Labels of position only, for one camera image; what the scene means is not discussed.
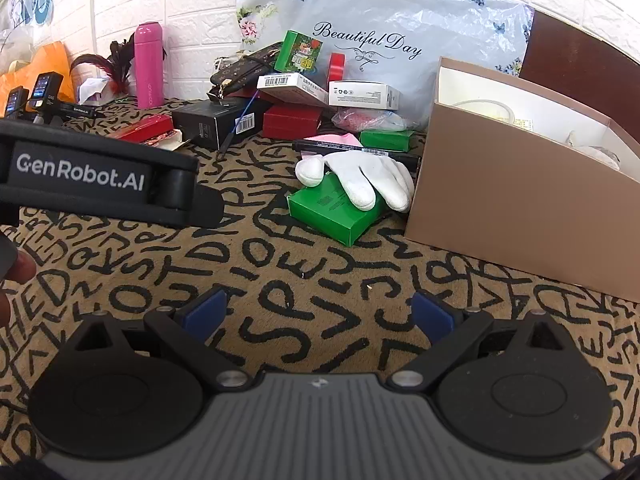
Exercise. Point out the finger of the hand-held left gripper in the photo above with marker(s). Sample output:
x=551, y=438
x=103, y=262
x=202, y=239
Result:
x=207, y=207

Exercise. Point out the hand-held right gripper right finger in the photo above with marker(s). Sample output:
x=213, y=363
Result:
x=432, y=312

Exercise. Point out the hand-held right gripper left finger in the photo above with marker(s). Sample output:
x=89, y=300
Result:
x=205, y=310

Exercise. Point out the large green box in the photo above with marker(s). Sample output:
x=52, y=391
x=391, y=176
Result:
x=325, y=212

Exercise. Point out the tan cardboard box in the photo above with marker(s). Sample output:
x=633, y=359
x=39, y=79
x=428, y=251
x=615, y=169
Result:
x=500, y=190

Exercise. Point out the pink and white sock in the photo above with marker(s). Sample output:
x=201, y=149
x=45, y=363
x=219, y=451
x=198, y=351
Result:
x=365, y=180

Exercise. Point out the letter-print desktop cloth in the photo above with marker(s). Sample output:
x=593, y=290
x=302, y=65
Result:
x=280, y=280

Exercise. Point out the person's left hand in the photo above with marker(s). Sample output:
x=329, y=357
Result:
x=19, y=267

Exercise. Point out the black pen-shaped device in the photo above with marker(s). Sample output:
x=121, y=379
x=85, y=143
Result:
x=77, y=109

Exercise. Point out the red and gold box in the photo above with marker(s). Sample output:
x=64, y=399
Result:
x=145, y=130

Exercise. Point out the white tissue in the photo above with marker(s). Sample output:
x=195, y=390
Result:
x=92, y=89

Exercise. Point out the black device with screen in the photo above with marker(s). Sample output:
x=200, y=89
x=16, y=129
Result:
x=46, y=91
x=15, y=102

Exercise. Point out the black product box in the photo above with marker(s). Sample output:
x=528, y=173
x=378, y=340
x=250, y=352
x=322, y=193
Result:
x=210, y=120

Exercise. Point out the dark red feathers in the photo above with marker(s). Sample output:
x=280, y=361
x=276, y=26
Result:
x=117, y=65

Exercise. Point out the orange bag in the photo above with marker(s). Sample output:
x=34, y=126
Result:
x=47, y=60

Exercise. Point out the plain red box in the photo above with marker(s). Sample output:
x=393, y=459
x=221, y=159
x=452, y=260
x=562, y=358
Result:
x=292, y=120

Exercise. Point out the pink thermos bottle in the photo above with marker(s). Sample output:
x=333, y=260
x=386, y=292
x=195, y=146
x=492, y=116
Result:
x=149, y=65

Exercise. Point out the black marker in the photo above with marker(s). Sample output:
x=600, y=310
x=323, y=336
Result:
x=330, y=146

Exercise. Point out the brown monogram pouch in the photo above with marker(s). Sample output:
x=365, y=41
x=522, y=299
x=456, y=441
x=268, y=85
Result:
x=240, y=70

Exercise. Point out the white box with barcode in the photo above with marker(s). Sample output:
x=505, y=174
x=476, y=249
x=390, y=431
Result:
x=295, y=89

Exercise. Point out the pink item in clear bag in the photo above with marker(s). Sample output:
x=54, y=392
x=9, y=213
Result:
x=362, y=119

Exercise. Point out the small green box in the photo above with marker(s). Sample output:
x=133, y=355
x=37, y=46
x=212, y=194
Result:
x=387, y=139

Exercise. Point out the green printed box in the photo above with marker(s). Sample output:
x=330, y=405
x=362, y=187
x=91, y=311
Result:
x=299, y=52

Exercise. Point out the narrow red box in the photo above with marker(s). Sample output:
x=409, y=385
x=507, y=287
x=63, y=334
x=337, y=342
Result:
x=336, y=67

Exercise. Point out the long white box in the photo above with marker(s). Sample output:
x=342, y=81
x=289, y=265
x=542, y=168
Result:
x=362, y=94

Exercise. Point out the white crumpled item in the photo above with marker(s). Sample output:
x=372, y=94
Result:
x=595, y=152

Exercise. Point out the floral plastic bag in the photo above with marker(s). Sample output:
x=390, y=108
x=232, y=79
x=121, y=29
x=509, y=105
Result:
x=400, y=25

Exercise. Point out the brown wooden panel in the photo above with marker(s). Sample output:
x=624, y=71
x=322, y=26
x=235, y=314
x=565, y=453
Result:
x=575, y=55

